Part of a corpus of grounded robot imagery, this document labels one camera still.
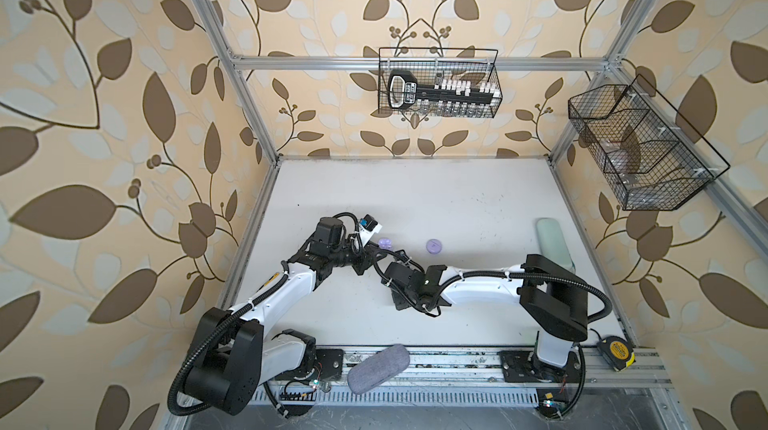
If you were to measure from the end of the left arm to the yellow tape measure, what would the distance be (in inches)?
25.6

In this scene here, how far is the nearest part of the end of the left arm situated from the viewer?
719 millimetres

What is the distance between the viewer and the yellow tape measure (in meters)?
0.74
